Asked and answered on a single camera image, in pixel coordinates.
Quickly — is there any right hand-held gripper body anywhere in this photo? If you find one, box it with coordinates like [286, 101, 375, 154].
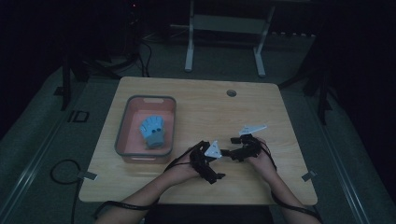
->
[237, 124, 269, 159]

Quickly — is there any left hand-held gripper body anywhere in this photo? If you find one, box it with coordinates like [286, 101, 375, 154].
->
[190, 140, 223, 180]

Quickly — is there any blue glove with face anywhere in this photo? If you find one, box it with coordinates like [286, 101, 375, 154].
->
[138, 115, 166, 149]

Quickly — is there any pink bin with grey rim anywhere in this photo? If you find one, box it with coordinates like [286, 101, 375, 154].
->
[114, 94, 177, 165]

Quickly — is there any person's right hand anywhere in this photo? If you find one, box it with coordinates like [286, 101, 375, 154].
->
[248, 138, 278, 185]

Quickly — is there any person's left hand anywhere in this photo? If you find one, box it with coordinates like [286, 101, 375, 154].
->
[166, 153, 204, 188]

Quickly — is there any person's dark clothing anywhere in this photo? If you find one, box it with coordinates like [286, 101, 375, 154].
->
[146, 203, 275, 224]

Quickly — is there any grey table edge clip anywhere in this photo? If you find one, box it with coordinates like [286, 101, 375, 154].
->
[77, 170, 98, 181]
[301, 170, 318, 182]

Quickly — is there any black tripod stand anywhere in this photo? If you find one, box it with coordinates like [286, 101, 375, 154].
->
[278, 55, 335, 125]
[54, 46, 150, 111]

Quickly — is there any white metal stand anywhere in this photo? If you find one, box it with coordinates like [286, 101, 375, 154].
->
[169, 0, 276, 78]

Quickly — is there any white power strip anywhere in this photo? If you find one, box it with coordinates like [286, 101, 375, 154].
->
[269, 31, 317, 39]

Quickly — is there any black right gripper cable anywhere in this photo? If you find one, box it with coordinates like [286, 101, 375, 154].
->
[261, 139, 323, 223]

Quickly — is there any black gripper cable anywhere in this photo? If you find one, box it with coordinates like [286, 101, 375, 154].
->
[261, 139, 323, 223]
[92, 141, 206, 220]

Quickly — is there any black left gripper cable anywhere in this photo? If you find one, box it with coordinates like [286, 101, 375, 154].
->
[92, 141, 206, 220]

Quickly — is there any black floor cable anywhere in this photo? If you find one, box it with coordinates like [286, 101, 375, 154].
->
[49, 159, 83, 224]

